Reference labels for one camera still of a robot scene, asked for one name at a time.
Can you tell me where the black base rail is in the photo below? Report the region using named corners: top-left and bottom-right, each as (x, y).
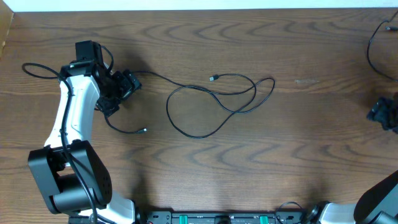
top-left (68, 201), bottom-right (315, 224)

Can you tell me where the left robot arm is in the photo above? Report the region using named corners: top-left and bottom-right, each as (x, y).
top-left (28, 40), bottom-right (141, 223)

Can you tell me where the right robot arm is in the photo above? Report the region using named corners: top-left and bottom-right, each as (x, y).
top-left (303, 97), bottom-right (397, 224)

